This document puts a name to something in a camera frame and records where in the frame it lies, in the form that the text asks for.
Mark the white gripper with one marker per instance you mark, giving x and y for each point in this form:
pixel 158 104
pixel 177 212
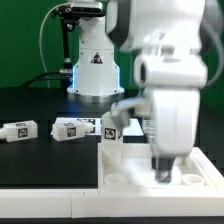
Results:
pixel 173 120

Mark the white square table top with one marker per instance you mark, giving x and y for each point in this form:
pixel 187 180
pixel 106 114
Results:
pixel 132 165

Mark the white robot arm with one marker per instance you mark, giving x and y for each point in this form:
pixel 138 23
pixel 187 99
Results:
pixel 179 53

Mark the white sheet with tags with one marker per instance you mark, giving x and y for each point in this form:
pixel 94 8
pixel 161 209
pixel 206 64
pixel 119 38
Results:
pixel 134 129

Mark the white L-shaped obstacle fence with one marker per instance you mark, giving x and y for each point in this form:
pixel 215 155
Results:
pixel 49 203

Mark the black camera on stand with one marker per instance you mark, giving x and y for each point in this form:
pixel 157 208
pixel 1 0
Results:
pixel 70 15

